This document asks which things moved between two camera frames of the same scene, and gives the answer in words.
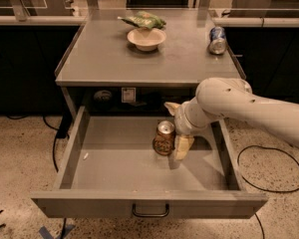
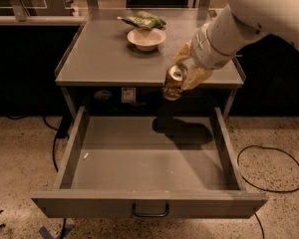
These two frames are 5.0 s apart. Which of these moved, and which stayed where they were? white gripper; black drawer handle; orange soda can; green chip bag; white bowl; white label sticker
Moved: white gripper; orange soda can
Stayed: green chip bag; black drawer handle; white label sticker; white bowl
